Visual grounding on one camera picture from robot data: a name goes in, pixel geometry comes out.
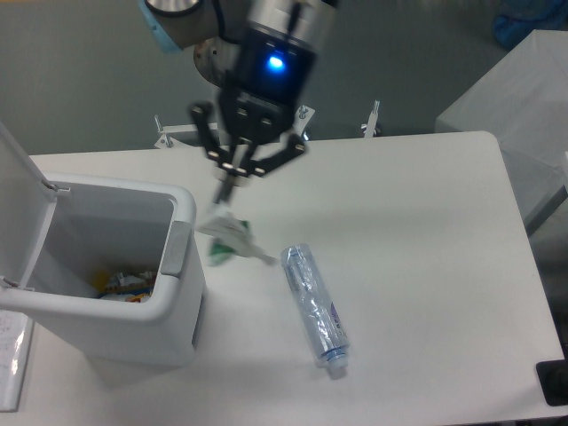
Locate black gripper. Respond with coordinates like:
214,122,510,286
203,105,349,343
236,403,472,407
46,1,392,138
189,28,316,204

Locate clear plastic wrapper green print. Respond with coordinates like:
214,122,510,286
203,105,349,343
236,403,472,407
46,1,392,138
196,203,275,266

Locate crushed clear plastic bottle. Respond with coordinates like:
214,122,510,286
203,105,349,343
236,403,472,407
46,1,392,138
280,244,350,380

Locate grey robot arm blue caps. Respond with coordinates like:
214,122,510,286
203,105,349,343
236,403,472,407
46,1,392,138
138,1,339,204

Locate white trash can open lid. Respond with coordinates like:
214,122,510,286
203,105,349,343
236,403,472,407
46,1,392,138
1,130,206,367

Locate colourful trash inside can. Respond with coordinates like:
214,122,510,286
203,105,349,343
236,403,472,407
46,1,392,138
91,271,157,304

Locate blue object in background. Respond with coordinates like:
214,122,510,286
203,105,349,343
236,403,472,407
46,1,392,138
492,0,567,51

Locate laminated paper sheet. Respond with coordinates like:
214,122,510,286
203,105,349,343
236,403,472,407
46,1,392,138
1,310,35,413

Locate black device at table edge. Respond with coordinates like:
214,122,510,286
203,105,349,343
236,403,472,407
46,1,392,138
536,359,567,406

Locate white metal base bracket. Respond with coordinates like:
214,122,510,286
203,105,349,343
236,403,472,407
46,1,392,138
152,99,383,150

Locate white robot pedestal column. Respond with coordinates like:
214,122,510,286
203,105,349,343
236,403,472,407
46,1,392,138
193,37,241,146

